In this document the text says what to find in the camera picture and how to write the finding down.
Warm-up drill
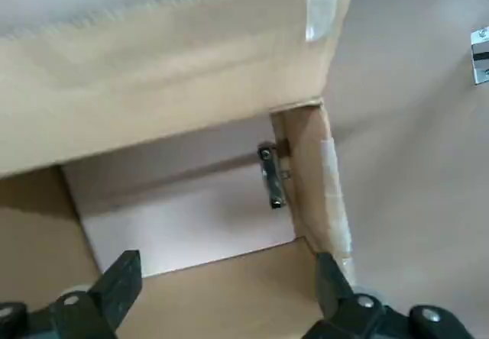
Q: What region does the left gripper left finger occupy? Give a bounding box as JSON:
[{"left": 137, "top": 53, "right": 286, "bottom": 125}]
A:
[{"left": 0, "top": 250, "right": 143, "bottom": 339}]

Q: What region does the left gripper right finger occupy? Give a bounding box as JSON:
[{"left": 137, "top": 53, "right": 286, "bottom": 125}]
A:
[{"left": 301, "top": 250, "right": 478, "bottom": 339}]

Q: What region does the pale clipboard with metal clip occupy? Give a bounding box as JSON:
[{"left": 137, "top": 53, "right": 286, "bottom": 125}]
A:
[{"left": 60, "top": 114, "right": 300, "bottom": 279}]

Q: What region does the brown cardboard box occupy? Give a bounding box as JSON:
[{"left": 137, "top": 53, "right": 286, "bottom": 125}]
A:
[{"left": 0, "top": 0, "right": 360, "bottom": 339}]

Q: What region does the aluminium frame post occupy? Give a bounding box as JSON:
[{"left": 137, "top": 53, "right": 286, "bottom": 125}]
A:
[{"left": 469, "top": 27, "right": 489, "bottom": 87}]

